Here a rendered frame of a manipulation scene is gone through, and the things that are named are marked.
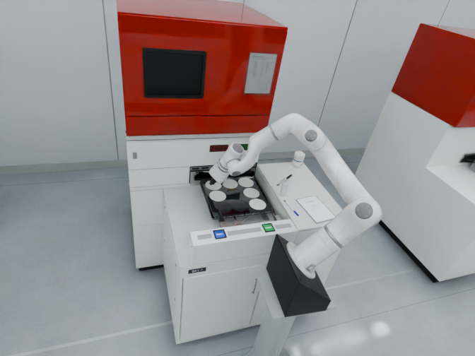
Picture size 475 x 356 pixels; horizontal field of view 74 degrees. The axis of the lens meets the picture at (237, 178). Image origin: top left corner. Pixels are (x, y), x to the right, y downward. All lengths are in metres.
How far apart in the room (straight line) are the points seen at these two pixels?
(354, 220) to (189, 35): 1.10
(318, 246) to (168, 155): 1.00
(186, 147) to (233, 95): 0.42
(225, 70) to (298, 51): 2.01
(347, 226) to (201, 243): 0.66
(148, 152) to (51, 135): 1.82
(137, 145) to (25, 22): 1.68
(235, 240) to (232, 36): 0.99
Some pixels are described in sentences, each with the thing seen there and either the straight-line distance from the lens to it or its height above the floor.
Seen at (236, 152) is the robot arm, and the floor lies 1.26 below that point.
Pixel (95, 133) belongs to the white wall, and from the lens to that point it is 3.51.
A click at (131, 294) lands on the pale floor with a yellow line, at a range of 2.54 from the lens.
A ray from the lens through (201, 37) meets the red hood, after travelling 1.63.
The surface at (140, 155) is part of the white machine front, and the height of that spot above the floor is 1.07.
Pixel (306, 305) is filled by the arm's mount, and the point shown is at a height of 0.89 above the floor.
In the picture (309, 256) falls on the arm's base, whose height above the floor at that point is 1.06.
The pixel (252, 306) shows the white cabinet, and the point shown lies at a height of 0.33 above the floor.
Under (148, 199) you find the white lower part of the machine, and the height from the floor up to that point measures 0.74.
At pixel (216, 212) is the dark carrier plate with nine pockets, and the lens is 1.77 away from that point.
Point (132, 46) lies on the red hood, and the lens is 1.60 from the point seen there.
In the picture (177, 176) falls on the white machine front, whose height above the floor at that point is 0.90.
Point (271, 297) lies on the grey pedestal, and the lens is 1.57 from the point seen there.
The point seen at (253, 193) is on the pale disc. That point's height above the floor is 0.90.
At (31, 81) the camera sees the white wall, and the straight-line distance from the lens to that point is 3.37.
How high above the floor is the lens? 2.08
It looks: 35 degrees down
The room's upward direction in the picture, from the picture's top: 9 degrees clockwise
